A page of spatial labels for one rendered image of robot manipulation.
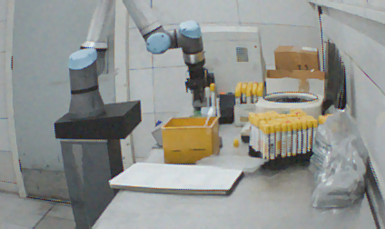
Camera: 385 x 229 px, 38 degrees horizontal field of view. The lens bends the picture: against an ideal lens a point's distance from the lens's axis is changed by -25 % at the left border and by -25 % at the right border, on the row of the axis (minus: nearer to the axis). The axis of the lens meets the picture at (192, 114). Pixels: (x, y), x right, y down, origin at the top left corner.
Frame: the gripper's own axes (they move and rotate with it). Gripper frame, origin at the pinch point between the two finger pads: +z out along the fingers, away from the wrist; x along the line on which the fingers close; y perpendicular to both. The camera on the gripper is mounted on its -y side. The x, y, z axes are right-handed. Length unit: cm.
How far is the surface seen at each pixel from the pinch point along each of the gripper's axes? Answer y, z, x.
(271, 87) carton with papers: 13.2, -15.2, 26.8
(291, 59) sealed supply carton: -45, 15, 37
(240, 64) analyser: -14.4, -4.8, 14.3
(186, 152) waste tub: 65, -36, 5
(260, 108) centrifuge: 42, -31, 24
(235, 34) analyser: -20.3, -15.0, 13.6
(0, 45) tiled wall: -136, 47, -171
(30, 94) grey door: -111, 79, -136
